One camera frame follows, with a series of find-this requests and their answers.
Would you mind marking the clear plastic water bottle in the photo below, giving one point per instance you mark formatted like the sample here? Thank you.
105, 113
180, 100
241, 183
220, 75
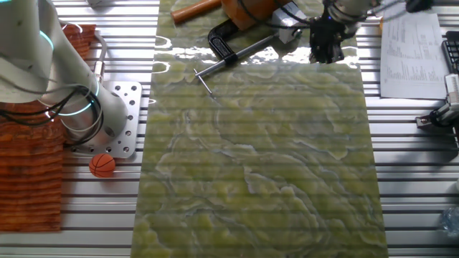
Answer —
452, 222

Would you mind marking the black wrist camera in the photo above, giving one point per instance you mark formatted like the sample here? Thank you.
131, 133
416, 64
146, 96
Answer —
417, 5

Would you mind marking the black keyboard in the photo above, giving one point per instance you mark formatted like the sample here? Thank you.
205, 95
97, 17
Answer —
452, 53

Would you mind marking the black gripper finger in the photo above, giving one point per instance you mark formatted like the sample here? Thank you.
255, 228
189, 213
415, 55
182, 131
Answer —
318, 52
336, 52

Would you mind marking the green marble pattern mat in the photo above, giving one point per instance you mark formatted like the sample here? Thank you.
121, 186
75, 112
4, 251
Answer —
251, 179

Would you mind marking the printed paper sheet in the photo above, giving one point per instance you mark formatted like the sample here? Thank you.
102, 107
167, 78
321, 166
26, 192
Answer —
412, 71

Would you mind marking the grey push button box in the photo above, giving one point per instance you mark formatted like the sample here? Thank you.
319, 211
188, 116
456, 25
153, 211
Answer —
287, 34

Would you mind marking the small orange basketball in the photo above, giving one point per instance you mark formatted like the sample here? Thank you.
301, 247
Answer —
102, 165

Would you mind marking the reddish wood grain board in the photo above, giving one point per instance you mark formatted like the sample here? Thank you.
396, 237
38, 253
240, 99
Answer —
28, 179

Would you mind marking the black steel C-clamp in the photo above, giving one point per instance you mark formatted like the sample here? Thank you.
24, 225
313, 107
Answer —
222, 48

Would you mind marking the small grey clamp device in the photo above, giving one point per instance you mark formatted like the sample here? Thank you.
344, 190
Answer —
435, 117

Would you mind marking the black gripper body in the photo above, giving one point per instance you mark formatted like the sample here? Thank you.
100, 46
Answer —
327, 30

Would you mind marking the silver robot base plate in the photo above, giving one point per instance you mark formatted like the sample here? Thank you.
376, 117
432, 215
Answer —
131, 107

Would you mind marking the open cardboard box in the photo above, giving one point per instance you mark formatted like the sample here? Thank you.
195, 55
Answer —
247, 12

